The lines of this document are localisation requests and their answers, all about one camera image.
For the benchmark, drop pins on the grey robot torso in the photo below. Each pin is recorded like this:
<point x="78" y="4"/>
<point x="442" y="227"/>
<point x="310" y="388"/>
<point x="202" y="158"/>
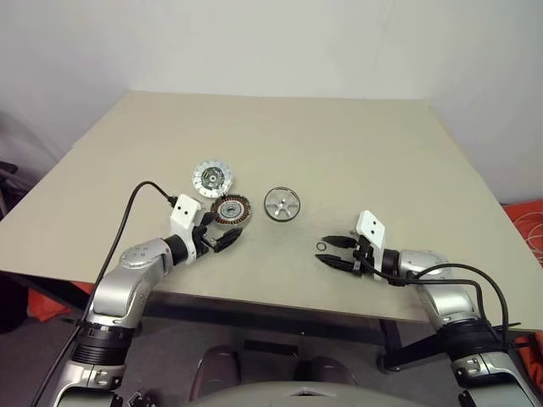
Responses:
<point x="297" y="396"/>

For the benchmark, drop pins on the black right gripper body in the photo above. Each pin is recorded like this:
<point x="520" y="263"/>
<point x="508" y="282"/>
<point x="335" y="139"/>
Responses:
<point x="360" y="258"/>

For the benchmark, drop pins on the silver spoked rotor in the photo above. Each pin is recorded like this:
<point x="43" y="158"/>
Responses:
<point x="283" y="204"/>

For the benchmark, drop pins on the orange fabric item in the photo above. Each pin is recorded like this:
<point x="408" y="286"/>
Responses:
<point x="532" y="356"/>

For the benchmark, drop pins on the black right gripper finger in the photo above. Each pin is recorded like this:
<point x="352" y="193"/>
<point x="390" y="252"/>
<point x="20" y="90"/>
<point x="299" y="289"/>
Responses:
<point x="341" y="243"/>
<point x="337" y="263"/>

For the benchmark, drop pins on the black table frame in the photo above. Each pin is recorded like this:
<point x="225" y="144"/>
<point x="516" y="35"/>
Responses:
<point x="392" y="339"/>

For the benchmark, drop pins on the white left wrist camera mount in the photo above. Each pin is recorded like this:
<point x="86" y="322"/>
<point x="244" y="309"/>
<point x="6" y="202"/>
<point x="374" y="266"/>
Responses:
<point x="185" y="210"/>

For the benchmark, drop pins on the black flat bar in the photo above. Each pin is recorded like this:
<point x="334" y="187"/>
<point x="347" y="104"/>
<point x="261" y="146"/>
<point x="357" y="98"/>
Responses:
<point x="271" y="347"/>

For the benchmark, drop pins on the dark maroon rounded shape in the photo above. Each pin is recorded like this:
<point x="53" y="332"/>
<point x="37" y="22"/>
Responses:
<point x="216" y="369"/>
<point x="324" y="371"/>

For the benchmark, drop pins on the orange bag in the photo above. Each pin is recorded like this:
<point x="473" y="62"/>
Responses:
<point x="46" y="303"/>

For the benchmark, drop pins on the black bin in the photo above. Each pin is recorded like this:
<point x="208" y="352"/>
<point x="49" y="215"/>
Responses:
<point x="12" y="301"/>

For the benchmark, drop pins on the silver motor lid circuit board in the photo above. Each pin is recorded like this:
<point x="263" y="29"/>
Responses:
<point x="212" y="178"/>

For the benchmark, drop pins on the grey motor housing copper windings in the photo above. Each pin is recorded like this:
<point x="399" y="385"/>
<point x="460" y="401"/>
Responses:
<point x="231" y="210"/>

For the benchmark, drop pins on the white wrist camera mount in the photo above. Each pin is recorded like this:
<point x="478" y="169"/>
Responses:
<point x="185" y="210"/>
<point x="372" y="226"/>

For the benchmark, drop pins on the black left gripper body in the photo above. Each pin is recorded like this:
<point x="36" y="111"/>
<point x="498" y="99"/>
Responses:
<point x="203" y="241"/>

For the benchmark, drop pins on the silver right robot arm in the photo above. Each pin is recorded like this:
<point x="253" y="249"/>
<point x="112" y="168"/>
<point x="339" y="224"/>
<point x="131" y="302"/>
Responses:
<point x="449" y="297"/>

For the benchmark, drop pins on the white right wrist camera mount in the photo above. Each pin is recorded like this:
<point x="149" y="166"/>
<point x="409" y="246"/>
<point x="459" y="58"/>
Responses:
<point x="372" y="226"/>

